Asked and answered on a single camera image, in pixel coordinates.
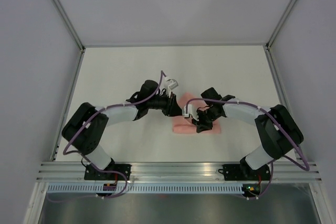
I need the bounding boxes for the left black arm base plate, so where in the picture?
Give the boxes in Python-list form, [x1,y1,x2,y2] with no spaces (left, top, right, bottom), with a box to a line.
[84,164,132,181]

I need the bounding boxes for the aluminium frame post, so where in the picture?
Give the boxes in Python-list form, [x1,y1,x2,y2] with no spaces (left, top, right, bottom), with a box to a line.
[265,0,298,50]
[51,0,85,51]

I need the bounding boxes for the pink cloth napkin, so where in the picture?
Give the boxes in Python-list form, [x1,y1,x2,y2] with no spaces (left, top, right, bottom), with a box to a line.
[172,92,222,134]

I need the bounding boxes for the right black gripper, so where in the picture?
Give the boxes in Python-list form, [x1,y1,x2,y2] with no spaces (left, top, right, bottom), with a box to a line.
[192,108,220,132]

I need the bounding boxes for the white slotted cable duct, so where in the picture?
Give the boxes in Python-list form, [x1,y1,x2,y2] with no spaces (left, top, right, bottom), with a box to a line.
[47,183,243,194]

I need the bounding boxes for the left aluminium frame post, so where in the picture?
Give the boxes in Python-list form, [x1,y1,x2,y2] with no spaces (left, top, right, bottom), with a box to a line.
[51,0,85,51]

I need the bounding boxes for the aluminium front rail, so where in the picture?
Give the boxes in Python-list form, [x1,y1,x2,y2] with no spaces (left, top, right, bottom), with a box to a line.
[36,162,322,183]

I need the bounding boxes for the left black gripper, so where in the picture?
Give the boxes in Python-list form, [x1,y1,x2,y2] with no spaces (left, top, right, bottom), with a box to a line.
[148,90,183,117]

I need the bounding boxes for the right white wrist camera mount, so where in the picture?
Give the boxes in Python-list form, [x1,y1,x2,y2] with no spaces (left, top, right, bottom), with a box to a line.
[182,103,198,121]

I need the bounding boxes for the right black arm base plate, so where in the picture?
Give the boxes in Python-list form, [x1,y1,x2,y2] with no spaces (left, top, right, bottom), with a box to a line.
[217,164,271,182]

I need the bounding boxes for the right aluminium frame post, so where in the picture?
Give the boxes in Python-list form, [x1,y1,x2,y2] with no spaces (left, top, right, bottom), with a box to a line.
[265,0,298,50]

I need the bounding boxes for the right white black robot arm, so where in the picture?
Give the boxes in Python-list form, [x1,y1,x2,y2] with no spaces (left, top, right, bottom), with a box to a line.
[183,87,304,179]

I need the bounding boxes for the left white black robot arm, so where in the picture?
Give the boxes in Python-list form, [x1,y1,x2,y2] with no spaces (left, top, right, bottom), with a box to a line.
[61,79,182,180]

